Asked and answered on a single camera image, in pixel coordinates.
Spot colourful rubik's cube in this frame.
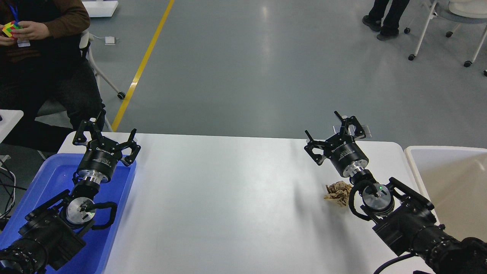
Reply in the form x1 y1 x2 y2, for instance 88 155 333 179
2 20 23 38

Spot white chair under seated person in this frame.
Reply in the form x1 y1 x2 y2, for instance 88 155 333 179
37 30 126 118

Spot right metal floor plate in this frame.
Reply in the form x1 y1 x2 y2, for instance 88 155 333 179
359 125 372 138

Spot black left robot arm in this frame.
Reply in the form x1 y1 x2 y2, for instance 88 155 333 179
1 119 141 274

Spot left metal floor plate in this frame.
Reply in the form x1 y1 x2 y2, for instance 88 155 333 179
333 125 341 134

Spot metal floor plate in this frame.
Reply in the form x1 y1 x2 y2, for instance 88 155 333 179
359 125 372 138
333 125 341 134

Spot white office chair on castors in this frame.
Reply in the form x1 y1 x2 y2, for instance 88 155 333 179
404 0 487 76

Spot black cables at left edge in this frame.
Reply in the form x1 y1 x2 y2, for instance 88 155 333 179
0 155 18 231

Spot white power adapter on floor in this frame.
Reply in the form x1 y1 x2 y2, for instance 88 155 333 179
104 36 116 45

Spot seated person in brown sweater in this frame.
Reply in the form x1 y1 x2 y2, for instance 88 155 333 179
0 0 105 153

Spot brown paper ball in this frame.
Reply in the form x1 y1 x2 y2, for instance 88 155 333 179
324 181 353 207

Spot white box on floor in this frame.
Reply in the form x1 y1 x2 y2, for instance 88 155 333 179
82 0 119 18

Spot blue plastic tray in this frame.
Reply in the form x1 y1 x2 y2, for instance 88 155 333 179
0 153 137 274

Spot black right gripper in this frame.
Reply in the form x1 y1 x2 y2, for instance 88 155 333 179
304 111 369 178

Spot white side table corner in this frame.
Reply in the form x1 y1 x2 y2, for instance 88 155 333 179
0 109 23 142

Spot white plastic bin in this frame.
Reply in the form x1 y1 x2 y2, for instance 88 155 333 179
404 146 487 241

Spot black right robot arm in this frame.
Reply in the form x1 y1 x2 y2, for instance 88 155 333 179
304 111 487 274

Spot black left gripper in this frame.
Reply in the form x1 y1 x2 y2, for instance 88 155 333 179
72 119 141 184

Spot walking person in black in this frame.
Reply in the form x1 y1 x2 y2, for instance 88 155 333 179
362 0 409 41

